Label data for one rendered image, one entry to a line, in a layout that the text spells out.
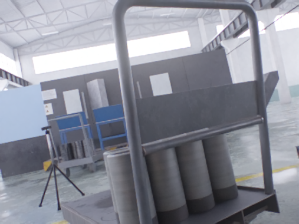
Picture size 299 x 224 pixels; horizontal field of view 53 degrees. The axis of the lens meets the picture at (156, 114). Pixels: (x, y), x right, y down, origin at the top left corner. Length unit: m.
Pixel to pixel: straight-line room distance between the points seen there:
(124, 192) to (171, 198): 0.17
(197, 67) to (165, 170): 6.79
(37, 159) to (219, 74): 4.93
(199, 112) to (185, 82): 6.65
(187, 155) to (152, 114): 0.31
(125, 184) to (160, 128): 0.23
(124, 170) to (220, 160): 0.40
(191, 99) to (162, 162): 0.25
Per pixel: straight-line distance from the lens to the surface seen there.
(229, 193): 1.22
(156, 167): 1.03
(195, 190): 1.12
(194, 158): 1.10
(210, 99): 0.97
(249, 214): 1.22
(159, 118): 0.85
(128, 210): 0.99
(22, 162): 7.73
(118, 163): 0.96
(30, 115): 7.63
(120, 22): 0.80
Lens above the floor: 0.62
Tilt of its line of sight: 1 degrees up
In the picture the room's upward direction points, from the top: 12 degrees counter-clockwise
